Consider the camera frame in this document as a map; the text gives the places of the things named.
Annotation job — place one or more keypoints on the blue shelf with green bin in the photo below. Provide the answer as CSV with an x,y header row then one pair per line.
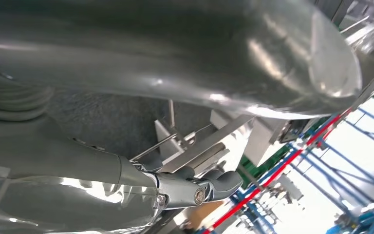
x,y
258,169

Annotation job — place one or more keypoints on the glossy grey robot body shell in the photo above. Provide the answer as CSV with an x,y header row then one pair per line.
x,y
142,48

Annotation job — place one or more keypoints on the brown cardboard box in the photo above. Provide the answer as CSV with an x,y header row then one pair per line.
x,y
203,213

